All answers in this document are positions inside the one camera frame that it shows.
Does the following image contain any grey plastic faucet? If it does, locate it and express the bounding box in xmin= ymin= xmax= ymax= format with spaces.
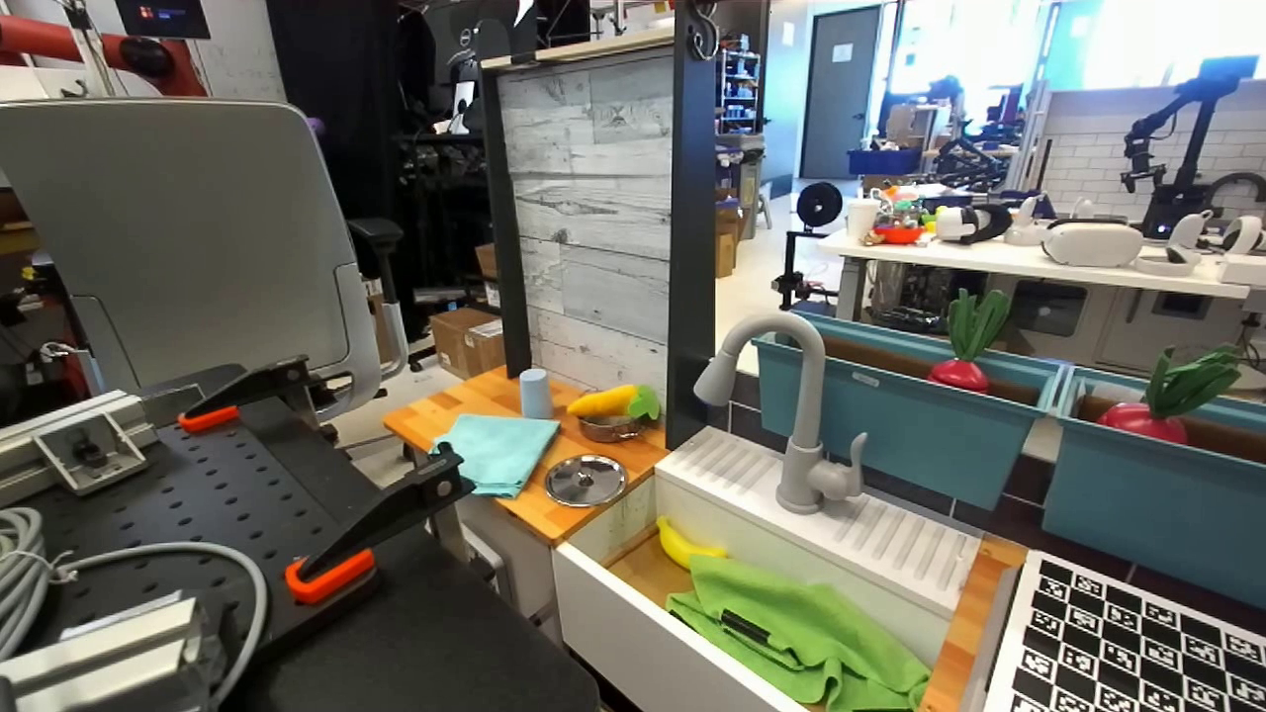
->
xmin=693 ymin=309 xmax=875 ymax=519

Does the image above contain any green felt leaf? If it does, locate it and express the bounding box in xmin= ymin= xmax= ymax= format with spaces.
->
xmin=621 ymin=385 xmax=666 ymax=426

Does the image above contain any yellow toy corn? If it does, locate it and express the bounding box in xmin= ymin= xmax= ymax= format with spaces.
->
xmin=567 ymin=379 xmax=641 ymax=422

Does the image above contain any small grey cup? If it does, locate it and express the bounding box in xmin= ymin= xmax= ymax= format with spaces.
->
xmin=515 ymin=366 xmax=554 ymax=422

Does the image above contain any grey wood backsplash panel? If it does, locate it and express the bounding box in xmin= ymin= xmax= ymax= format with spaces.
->
xmin=492 ymin=51 xmax=682 ymax=399

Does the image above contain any teal cloth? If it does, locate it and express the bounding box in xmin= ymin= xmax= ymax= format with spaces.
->
xmin=435 ymin=413 xmax=567 ymax=504

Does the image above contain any cardboard box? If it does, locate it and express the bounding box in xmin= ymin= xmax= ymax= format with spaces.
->
xmin=429 ymin=306 xmax=507 ymax=385

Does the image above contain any wooden counter top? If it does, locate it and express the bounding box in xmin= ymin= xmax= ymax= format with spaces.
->
xmin=380 ymin=366 xmax=674 ymax=549

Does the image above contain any yellow toy banana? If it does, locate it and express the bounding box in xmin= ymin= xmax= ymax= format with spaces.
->
xmin=653 ymin=519 xmax=732 ymax=575

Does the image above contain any black round fan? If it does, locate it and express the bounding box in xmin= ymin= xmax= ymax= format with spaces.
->
xmin=777 ymin=176 xmax=848 ymax=314

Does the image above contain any white toy sink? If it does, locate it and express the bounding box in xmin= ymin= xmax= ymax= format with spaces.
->
xmin=550 ymin=422 xmax=1033 ymax=712

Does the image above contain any teal planter box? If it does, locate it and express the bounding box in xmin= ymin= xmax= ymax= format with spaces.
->
xmin=751 ymin=309 xmax=1071 ymax=515
xmin=1041 ymin=370 xmax=1266 ymax=614

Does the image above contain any black clamp orange tip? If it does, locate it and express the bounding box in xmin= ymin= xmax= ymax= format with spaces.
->
xmin=282 ymin=443 xmax=476 ymax=611
xmin=141 ymin=351 xmax=350 ymax=441

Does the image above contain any green cloth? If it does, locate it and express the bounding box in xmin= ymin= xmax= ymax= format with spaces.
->
xmin=666 ymin=549 xmax=933 ymax=712

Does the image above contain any red toy radish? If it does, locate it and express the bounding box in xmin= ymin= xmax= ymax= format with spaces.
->
xmin=1096 ymin=346 xmax=1243 ymax=446
xmin=926 ymin=284 xmax=1016 ymax=396

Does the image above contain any grey door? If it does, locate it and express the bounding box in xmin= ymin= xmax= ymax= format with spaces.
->
xmin=805 ymin=6 xmax=888 ymax=181

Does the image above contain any white background table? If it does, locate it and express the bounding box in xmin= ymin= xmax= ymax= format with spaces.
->
xmin=827 ymin=235 xmax=1266 ymax=309

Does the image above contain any wooden sink side board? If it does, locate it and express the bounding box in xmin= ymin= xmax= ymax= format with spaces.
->
xmin=919 ymin=530 xmax=1033 ymax=712

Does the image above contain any black perforated plate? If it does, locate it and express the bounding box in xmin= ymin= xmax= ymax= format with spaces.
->
xmin=23 ymin=387 xmax=400 ymax=636

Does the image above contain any white plastic panel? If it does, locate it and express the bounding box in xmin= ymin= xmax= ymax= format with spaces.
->
xmin=0 ymin=94 xmax=389 ymax=399

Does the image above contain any black white calibration board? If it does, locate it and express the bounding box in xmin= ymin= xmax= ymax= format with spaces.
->
xmin=983 ymin=549 xmax=1266 ymax=712

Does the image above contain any red pipe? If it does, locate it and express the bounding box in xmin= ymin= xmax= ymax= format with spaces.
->
xmin=0 ymin=14 xmax=210 ymax=94

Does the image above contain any wide black frame post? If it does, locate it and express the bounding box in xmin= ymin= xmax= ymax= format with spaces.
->
xmin=666 ymin=0 xmax=724 ymax=453

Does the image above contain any narrow black frame post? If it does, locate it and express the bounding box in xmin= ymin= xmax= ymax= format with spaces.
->
xmin=476 ymin=62 xmax=533 ymax=379

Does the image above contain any grey cable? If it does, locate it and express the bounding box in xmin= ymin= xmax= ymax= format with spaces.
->
xmin=0 ymin=505 xmax=272 ymax=703

